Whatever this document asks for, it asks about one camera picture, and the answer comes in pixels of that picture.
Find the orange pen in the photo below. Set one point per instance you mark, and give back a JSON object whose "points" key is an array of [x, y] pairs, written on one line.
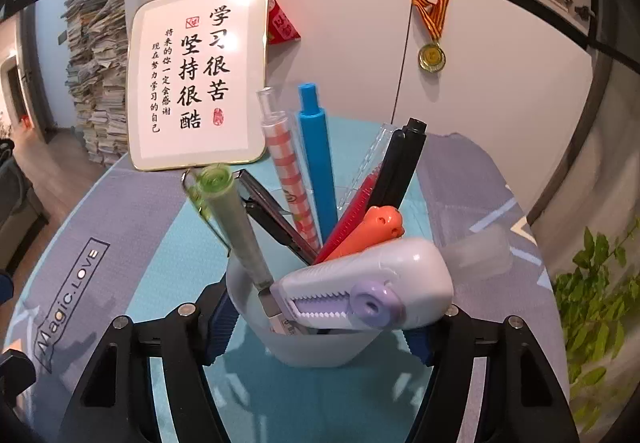
{"points": [[375, 228]]}

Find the frosted plastic cup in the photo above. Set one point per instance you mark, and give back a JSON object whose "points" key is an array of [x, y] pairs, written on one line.
{"points": [[325, 350]]}

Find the teal grey tablecloth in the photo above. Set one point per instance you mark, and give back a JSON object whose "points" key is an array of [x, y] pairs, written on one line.
{"points": [[125, 223]]}

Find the black marker pen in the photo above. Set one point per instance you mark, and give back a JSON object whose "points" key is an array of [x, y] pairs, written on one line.
{"points": [[400, 163]]}

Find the red pen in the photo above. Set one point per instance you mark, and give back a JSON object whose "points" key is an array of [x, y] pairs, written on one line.
{"points": [[350, 218]]}

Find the red pyramid hanging ornament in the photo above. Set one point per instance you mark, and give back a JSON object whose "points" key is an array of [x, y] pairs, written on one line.
{"points": [[282, 25]]}

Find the green pen with gold clip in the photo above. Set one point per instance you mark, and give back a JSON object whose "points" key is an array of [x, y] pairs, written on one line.
{"points": [[235, 233]]}

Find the white cabinet with bookshelf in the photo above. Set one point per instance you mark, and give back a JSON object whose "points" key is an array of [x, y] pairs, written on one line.
{"points": [[350, 23]]}

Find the black pen with clip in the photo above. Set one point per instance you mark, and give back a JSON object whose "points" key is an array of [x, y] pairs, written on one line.
{"points": [[270, 213]]}

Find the blue pen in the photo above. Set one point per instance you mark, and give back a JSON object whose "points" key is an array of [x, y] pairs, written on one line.
{"points": [[317, 158]]}

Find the white purple correction tape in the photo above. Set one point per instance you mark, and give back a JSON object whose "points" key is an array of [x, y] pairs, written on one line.
{"points": [[400, 273]]}

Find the metal hinge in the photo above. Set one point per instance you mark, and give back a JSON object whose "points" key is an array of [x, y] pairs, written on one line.
{"points": [[584, 12]]}

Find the translucent frosted pen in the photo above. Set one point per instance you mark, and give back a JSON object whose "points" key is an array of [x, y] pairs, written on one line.
{"points": [[480, 250]]}

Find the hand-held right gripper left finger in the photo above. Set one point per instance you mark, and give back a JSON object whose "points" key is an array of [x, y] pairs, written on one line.
{"points": [[220, 330]]}

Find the white calligraphy sign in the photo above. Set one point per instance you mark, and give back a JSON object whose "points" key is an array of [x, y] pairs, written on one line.
{"points": [[165, 73]]}

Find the dark sofa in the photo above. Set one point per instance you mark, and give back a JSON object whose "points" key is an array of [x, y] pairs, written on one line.
{"points": [[17, 203]]}

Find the pink checked pen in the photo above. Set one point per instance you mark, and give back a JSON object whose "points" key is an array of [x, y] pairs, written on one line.
{"points": [[290, 163]]}

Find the green leafy plant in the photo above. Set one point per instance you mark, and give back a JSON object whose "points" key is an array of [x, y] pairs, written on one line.
{"points": [[595, 303]]}

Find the clear plastic ruler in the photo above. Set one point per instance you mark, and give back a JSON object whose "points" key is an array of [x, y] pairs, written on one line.
{"points": [[372, 158]]}

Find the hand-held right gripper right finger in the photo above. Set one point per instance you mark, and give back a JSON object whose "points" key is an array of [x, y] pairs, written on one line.
{"points": [[417, 343]]}

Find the gold medal with striped ribbon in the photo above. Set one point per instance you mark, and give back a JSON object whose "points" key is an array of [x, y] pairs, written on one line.
{"points": [[432, 55]]}

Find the wooden door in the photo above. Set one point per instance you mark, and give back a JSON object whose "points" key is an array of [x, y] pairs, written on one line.
{"points": [[15, 98]]}

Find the stack of newspapers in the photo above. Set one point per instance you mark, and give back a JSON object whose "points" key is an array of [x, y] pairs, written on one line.
{"points": [[97, 83]]}

